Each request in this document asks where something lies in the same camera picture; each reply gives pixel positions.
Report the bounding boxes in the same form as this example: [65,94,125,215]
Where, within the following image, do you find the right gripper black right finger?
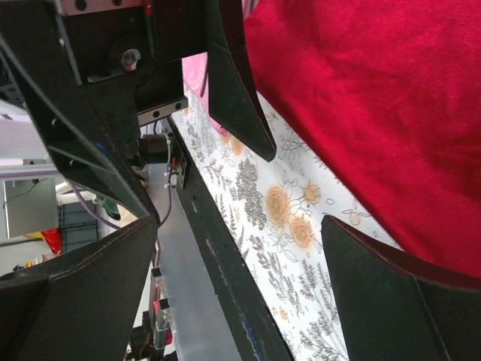
[322,216,480,360]

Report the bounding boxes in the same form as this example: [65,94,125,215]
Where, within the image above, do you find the red cloth napkin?
[245,1,480,276]

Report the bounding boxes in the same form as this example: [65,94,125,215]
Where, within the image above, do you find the purple spoon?
[200,57,208,98]

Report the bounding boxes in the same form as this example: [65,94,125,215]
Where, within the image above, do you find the pink floral placemat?
[182,53,229,137]

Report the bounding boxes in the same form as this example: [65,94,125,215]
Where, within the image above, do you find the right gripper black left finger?
[206,1,277,162]

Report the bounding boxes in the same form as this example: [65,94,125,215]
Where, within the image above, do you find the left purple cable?
[69,180,174,231]

